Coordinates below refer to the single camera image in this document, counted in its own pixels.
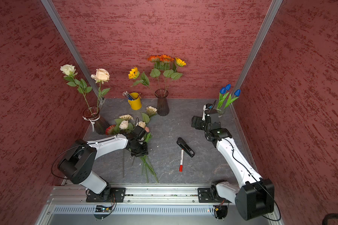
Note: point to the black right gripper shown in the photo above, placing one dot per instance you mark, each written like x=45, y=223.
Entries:
x=197, y=119

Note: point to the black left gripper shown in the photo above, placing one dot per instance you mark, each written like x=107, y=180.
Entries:
x=144, y=152

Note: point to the blue tulip flower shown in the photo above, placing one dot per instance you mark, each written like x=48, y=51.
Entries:
x=222, y=97
x=228, y=87
x=232, y=98

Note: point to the yellow sunflower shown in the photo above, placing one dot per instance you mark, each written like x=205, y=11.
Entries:
x=138, y=77
x=177, y=64

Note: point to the orange gerbera flower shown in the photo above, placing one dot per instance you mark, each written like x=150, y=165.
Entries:
x=165, y=62
x=155, y=73

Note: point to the pale pink rose flower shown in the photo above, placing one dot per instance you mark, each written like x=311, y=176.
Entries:
x=101, y=76

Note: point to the white rose flower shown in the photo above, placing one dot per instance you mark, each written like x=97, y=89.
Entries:
x=70, y=73

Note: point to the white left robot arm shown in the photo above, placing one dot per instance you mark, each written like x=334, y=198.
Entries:
x=77, y=164

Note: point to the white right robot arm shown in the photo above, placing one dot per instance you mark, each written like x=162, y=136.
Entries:
x=253, y=196

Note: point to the black stapler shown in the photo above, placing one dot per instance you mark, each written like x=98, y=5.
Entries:
x=185, y=147

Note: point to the clear glass vase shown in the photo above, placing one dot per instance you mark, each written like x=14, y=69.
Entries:
x=220, y=112

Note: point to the red gerbera flower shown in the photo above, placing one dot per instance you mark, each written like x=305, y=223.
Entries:
x=110, y=130

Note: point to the dark ribbed glass vase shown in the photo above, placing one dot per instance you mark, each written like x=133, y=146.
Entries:
x=162, y=103

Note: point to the yellow metal pen bucket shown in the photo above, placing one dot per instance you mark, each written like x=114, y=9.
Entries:
x=135, y=103

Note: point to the red capped white marker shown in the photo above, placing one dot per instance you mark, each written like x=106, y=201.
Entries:
x=181, y=161

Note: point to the pens in bucket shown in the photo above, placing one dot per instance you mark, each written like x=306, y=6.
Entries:
x=128, y=96

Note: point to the red glass vase with ribbon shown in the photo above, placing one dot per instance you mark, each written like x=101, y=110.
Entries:
x=99, y=124

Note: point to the aluminium corner profile right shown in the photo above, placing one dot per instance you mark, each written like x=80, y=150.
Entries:
x=267, y=22

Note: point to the aluminium corner profile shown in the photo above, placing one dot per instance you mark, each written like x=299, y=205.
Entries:
x=50, y=8
x=267, y=22

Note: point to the aluminium corner profile left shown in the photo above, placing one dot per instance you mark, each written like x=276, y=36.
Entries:
x=50, y=8

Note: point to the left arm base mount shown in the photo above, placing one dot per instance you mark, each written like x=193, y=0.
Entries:
x=109, y=194

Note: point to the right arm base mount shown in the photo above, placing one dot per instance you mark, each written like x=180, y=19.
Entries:
x=205, y=196

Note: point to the aluminium front rail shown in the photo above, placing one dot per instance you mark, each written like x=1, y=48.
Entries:
x=137, y=194

